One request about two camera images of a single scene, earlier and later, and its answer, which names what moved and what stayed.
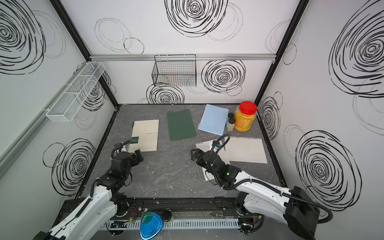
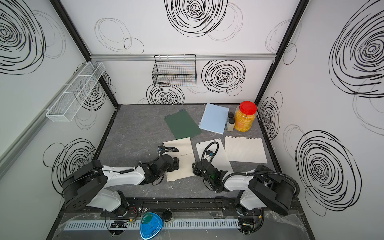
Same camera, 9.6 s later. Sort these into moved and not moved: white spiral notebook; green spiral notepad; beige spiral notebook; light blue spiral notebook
Moved: beige spiral notebook
Not moved: green spiral notepad; white spiral notebook; light blue spiral notebook
